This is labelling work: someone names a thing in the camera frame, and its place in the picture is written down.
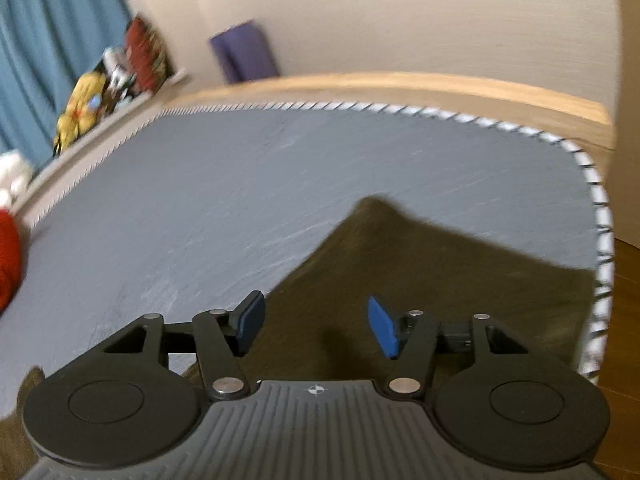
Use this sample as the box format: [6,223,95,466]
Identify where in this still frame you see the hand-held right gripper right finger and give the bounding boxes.
[367,296,531,402]

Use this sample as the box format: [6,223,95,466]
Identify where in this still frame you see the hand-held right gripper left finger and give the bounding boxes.
[103,290,266,402]

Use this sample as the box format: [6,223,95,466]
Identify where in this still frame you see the olive corduroy pants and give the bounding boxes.
[0,197,598,480]

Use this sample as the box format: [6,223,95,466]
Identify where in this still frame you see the grey mattress with patterned edge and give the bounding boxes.
[0,105,601,421]

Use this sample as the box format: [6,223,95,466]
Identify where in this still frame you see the red cloth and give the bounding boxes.
[0,208,24,312]

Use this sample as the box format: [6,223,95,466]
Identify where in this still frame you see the purple mat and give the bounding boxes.
[208,20,281,85]

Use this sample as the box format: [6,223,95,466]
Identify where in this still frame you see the yellow plush toy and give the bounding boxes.
[52,70,109,154]

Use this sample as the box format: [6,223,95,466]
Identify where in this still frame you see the white plush toy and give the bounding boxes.
[0,149,34,209]

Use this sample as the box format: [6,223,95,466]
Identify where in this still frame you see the panda plush toy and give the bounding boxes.
[102,47,137,107]

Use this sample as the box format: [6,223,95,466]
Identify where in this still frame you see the red patterned cushion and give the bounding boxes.
[123,15,174,97]

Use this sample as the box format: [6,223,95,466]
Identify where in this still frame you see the blue curtain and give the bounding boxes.
[0,0,135,173]

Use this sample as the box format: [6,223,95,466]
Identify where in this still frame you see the wooden bed frame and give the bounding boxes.
[162,72,618,241]

